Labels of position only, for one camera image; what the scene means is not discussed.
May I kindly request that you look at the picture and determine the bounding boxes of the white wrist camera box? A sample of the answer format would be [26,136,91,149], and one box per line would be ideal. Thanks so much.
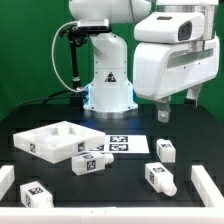
[134,12,205,44]

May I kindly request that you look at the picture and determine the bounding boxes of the black cable on table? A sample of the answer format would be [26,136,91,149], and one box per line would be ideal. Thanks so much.
[7,89,84,116]

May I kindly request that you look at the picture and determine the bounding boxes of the grey camera on stand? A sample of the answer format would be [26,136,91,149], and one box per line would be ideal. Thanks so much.
[77,19,111,34]

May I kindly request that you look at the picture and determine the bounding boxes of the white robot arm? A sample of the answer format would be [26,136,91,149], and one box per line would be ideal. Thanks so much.
[69,0,220,123]

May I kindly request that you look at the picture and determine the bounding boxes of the white marker sheet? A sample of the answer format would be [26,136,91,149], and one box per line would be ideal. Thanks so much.
[95,135,150,154]

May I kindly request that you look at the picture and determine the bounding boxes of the white camera cable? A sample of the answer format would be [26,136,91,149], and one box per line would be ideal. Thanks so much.
[50,20,85,93]

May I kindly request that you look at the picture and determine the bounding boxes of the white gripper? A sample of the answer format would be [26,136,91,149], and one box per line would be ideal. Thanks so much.
[133,37,219,123]

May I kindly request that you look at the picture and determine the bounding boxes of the white U-shaped fence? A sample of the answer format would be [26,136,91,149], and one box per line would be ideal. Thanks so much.
[0,166,224,224]

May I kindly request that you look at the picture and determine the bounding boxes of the white square tabletop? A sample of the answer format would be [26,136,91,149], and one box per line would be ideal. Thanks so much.
[13,121,105,164]

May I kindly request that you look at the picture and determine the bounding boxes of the black camera stand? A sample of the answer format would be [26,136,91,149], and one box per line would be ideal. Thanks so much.
[59,26,87,107]

